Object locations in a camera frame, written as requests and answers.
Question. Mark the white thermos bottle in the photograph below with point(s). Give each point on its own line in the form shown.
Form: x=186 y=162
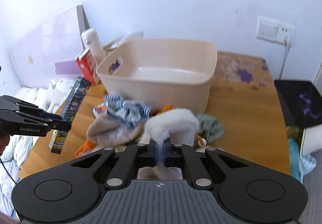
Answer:
x=91 y=41

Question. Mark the red white carton box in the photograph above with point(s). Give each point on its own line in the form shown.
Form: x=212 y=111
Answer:
x=87 y=66

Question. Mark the white wall switch socket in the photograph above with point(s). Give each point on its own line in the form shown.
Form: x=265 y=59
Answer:
x=274 y=31

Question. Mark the green striped scrunchie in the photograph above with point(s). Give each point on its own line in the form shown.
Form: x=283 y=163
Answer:
x=210 y=128

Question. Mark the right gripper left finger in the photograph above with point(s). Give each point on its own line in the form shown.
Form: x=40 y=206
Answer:
x=130 y=161

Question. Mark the beige fleece cloth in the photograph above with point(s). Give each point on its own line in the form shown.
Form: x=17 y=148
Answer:
x=105 y=132

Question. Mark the orange plastic bottle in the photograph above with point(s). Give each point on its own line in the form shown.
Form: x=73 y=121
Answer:
x=165 y=109

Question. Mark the blue checked fabric scrunchie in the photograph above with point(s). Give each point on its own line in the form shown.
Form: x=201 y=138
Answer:
x=129 y=113

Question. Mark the white plush toy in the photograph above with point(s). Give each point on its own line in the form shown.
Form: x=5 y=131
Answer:
x=179 y=125

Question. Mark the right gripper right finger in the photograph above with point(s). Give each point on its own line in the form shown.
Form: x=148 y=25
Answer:
x=187 y=160

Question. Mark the beige plastic storage basket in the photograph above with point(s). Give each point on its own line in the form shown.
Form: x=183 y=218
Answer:
x=161 y=72

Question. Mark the lilac bed headboard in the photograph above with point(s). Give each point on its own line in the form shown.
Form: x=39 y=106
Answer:
x=44 y=53

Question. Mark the dark cartoon snack packet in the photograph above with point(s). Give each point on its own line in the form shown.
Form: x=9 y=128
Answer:
x=68 y=113

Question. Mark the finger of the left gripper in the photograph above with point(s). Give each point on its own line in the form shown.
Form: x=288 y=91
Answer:
x=14 y=104
x=56 y=124

